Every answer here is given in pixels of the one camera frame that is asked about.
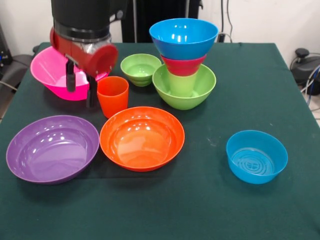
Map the medium green bowl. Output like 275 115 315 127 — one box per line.
152 64 217 111

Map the large blue bowl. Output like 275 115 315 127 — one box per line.
149 17 219 61

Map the small crimson bowl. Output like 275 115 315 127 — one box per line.
160 53 208 77

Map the wide purple bowl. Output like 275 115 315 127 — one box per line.
5 115 100 186

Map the orange cup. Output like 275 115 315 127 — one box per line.
96 75 130 120

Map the light green cup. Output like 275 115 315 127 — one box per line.
168 72 198 98

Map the small blue bowl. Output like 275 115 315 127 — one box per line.
226 129 289 185

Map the black computer tower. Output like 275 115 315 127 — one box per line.
0 22 13 76

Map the black wall cable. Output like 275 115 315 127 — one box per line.
217 0 235 44

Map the large pink bowl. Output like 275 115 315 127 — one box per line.
30 46 111 102

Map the wide orange bowl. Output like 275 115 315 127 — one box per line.
99 106 186 173

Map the small green bowl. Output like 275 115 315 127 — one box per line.
120 53 163 87

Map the dark green tablecloth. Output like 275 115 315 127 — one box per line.
0 41 320 240

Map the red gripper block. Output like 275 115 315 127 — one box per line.
49 26 119 108

